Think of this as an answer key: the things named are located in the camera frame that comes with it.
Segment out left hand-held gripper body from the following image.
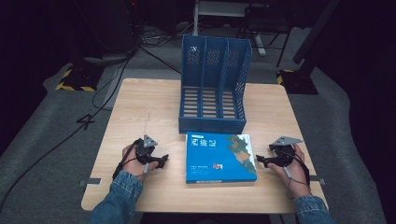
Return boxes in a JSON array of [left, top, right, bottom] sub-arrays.
[[134, 133, 159, 166]]

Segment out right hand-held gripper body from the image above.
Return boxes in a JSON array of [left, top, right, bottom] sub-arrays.
[[268, 135, 304, 168]]

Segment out person's left hand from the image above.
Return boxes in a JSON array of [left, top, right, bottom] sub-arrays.
[[121, 144, 160, 179]]

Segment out person's right hand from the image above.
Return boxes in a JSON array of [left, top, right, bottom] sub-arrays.
[[267, 144, 313, 199]]

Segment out blue book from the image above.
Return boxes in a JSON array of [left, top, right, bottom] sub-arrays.
[[185, 132, 259, 185]]

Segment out blue plastic file rack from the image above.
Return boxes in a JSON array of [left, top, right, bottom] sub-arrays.
[[177, 34, 253, 135]]

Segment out black yellow striped stand base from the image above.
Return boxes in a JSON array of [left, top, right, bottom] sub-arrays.
[[276, 68, 319, 96], [55, 63, 105, 93]]

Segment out dark equipment cabinet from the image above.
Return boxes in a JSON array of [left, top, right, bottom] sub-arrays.
[[70, 0, 140, 62]]

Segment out black chair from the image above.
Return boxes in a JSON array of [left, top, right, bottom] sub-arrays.
[[235, 0, 298, 68]]

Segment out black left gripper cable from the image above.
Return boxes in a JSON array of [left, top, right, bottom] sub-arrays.
[[111, 138, 142, 181]]

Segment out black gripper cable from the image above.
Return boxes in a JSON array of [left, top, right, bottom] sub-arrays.
[[111, 138, 142, 181], [281, 148, 312, 201]]

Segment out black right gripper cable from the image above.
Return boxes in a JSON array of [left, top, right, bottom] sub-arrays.
[[281, 148, 312, 201]]

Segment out grey table bracket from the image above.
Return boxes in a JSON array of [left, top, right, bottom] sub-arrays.
[[309, 175, 327, 187], [77, 177, 103, 188]]

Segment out long black floor cable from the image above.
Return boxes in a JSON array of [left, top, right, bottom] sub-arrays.
[[0, 50, 135, 216]]

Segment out black slanted stand post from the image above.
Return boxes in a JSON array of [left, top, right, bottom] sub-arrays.
[[291, 0, 343, 65]]

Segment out white desk frame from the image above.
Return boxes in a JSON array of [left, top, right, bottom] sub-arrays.
[[191, 0, 271, 58]]

